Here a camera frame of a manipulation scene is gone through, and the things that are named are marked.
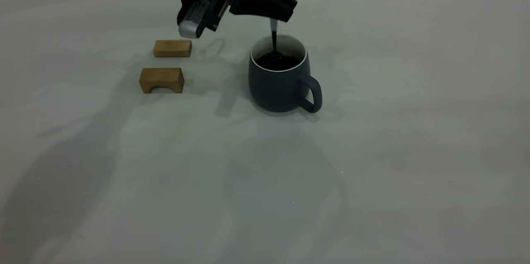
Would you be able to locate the dark grey ceramic mug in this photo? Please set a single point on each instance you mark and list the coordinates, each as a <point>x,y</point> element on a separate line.
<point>273,90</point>

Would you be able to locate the dark coffee liquid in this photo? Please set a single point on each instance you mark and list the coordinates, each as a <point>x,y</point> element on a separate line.
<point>285,63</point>

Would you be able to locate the flat rectangular wooden block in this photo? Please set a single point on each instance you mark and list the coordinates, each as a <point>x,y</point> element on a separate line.
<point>173,48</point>

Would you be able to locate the wooden block with arched notch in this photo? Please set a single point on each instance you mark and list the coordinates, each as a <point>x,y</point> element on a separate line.
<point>161,76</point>

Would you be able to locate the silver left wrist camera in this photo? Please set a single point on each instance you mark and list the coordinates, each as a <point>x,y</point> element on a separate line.
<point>193,17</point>

